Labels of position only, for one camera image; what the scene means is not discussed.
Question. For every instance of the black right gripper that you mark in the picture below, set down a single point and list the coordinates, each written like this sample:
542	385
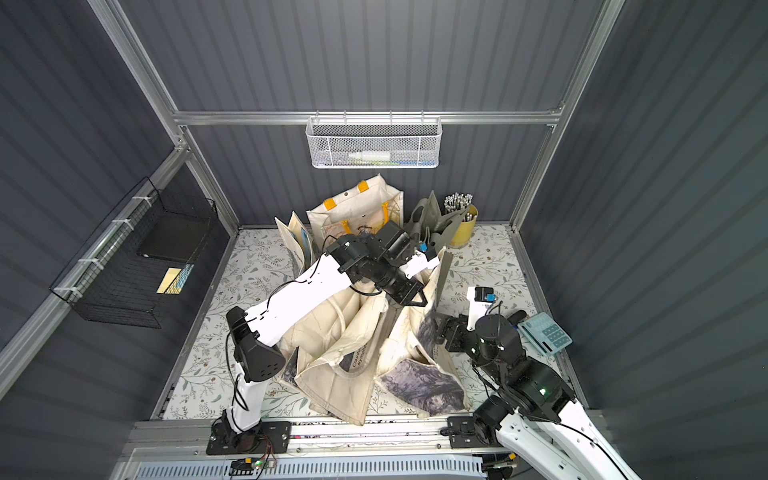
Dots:
453	333

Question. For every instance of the cream tote with purple print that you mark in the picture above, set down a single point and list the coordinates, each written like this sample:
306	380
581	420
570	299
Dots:
413	366

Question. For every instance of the white tube in basket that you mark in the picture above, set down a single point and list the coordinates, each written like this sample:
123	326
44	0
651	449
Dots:
370	157

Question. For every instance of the white wire wall basket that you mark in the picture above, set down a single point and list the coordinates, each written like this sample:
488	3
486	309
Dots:
413	141

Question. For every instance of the black wire wall basket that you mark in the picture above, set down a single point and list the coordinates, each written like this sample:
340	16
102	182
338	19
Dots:
111	284

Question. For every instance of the yellow pencil cup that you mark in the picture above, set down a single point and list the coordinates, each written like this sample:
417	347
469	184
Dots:
465	229

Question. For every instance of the cream tote bag front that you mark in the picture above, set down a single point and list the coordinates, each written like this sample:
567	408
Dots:
331	352

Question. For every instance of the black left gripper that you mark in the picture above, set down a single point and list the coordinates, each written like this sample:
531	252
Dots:
405	291

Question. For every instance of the yellow sticky notepad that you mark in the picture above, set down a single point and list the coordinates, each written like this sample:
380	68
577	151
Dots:
172	282

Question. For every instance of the teal calculator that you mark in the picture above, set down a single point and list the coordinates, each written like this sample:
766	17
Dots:
547	337

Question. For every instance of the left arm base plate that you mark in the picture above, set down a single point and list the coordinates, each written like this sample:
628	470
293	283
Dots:
267	437

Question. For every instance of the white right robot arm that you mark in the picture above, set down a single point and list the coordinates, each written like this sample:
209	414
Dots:
531	411

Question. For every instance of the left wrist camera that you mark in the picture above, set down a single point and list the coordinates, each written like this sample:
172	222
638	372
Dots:
424	257

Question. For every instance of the bundle of pencils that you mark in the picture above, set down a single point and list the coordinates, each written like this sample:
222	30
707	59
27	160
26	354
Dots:
457	202

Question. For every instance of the cream tote blue print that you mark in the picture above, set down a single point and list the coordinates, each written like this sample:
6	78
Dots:
299	242

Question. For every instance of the olive green canvas bag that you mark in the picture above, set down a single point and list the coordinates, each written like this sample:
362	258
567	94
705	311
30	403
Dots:
427	224

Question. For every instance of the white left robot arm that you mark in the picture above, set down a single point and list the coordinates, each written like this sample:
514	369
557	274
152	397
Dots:
389	259

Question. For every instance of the cream tote yellow handles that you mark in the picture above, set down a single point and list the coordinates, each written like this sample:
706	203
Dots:
365	208

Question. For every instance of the black notebook in basket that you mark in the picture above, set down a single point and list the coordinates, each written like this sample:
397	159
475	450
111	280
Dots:
175	238

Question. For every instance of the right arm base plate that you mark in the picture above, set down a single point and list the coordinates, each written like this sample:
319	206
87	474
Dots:
461	433

